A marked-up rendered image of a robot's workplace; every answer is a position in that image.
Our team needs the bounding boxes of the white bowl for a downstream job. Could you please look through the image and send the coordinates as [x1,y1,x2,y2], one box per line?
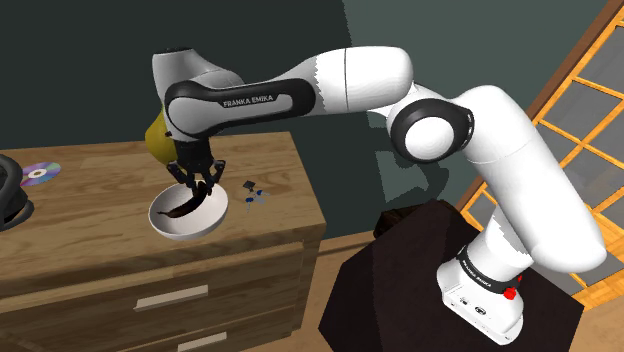
[147,181,230,242]

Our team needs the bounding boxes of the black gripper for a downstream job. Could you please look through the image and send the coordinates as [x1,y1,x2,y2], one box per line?
[166,138,227,197]

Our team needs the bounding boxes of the dark brown banana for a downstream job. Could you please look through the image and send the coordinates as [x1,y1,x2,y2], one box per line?
[155,182,212,219]

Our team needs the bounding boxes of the keys with blue heads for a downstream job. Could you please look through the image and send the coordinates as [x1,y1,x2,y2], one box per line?
[242,179,271,215]

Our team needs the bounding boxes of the wooden chest of drawers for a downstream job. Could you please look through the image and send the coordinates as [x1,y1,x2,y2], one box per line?
[0,130,327,352]

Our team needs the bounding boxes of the dark robot stand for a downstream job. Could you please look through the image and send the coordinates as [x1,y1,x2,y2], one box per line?
[317,198,585,352]

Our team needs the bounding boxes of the olive yellow round object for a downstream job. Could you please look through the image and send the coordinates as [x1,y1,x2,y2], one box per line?
[144,108,180,165]

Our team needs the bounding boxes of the black round object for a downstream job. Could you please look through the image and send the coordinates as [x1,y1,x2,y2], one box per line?
[0,154,36,233]

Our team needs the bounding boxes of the shiny compact disc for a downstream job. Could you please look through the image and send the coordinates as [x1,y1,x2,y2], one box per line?
[19,161,63,188]

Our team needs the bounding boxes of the wooden framed glass door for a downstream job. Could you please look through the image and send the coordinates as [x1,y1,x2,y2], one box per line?
[455,0,624,312]

